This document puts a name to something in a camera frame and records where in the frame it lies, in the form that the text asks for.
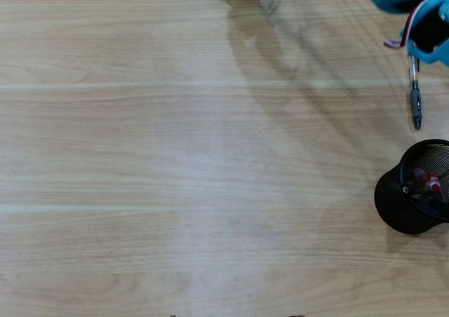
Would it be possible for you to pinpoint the teal gripper with servo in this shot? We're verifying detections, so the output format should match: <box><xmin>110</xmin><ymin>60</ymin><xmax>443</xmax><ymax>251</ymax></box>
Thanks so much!
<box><xmin>400</xmin><ymin>0</ymin><xmax>449</xmax><ymax>66</ymax></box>

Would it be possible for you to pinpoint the clear pen with grey grip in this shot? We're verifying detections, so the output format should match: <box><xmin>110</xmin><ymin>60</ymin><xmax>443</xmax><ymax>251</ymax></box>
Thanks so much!
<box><xmin>408</xmin><ymin>53</ymin><xmax>423</xmax><ymax>131</ymax></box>

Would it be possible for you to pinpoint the red clear pen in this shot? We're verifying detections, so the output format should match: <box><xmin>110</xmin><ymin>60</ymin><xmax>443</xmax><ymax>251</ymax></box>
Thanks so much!
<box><xmin>413</xmin><ymin>168</ymin><xmax>442</xmax><ymax>194</ymax></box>

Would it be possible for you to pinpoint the clear pen with black grip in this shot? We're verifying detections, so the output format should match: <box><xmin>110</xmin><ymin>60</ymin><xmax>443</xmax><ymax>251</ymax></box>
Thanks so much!
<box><xmin>402</xmin><ymin>180</ymin><xmax>434</xmax><ymax>195</ymax></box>

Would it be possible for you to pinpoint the black mesh pen holder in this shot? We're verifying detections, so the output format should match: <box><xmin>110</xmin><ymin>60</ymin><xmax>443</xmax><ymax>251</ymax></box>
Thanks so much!
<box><xmin>374</xmin><ymin>139</ymin><xmax>449</xmax><ymax>235</ymax></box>

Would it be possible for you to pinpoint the red white black servo wire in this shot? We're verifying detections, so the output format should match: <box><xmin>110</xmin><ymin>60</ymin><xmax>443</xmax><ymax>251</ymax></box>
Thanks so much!
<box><xmin>383</xmin><ymin>0</ymin><xmax>431</xmax><ymax>50</ymax></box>

